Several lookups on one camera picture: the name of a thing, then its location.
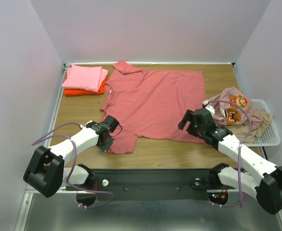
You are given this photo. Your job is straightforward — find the folded pink t shirt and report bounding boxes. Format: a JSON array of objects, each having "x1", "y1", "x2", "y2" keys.
[{"x1": 62, "y1": 65, "x2": 108, "y2": 92}]

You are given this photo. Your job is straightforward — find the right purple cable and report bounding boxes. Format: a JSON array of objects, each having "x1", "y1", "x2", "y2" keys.
[{"x1": 205, "y1": 100, "x2": 255, "y2": 208}]

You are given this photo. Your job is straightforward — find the mauve pixel print t shirt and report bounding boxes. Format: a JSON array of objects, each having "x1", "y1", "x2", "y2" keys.
[{"x1": 203, "y1": 87, "x2": 263, "y2": 129}]

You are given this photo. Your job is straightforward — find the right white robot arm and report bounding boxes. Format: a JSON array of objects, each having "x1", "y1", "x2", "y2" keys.
[{"x1": 178, "y1": 108, "x2": 282, "y2": 215}]

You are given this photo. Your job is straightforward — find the white plastic laundry basket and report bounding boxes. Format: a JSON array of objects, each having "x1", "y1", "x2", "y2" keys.
[{"x1": 239, "y1": 99, "x2": 281, "y2": 147}]

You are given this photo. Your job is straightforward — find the folded orange t shirt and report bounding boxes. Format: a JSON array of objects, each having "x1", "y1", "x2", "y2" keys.
[{"x1": 64, "y1": 74, "x2": 108, "y2": 97}]

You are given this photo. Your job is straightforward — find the beige t shirt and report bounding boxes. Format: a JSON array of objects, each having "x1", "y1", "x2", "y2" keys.
[{"x1": 226, "y1": 112, "x2": 273, "y2": 143}]

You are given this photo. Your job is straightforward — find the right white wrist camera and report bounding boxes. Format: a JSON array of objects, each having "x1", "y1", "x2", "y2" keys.
[{"x1": 202, "y1": 100, "x2": 215, "y2": 115}]

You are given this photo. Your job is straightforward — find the purple cable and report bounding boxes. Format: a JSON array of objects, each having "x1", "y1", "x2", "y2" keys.
[
  {"x1": 205, "y1": 100, "x2": 255, "y2": 208},
  {"x1": 31, "y1": 122, "x2": 115, "y2": 209}
]

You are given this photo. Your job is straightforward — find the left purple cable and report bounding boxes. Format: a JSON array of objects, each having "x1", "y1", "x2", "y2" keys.
[{"x1": 31, "y1": 122, "x2": 115, "y2": 209}]

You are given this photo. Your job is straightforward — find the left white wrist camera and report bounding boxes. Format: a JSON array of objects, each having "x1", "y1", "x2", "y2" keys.
[{"x1": 79, "y1": 120, "x2": 95, "y2": 129}]

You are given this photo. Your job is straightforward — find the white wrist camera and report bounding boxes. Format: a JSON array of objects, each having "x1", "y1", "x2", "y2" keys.
[
  {"x1": 202, "y1": 100, "x2": 215, "y2": 115},
  {"x1": 79, "y1": 120, "x2": 95, "y2": 129}
]

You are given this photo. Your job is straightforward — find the dusty rose t shirt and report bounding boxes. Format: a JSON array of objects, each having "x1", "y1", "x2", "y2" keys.
[{"x1": 101, "y1": 61, "x2": 205, "y2": 154}]

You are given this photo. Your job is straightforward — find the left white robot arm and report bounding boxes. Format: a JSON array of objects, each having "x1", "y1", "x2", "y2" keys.
[{"x1": 23, "y1": 115, "x2": 120, "y2": 198}]

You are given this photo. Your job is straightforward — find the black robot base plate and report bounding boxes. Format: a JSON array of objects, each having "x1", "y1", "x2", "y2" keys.
[{"x1": 94, "y1": 168, "x2": 226, "y2": 201}]

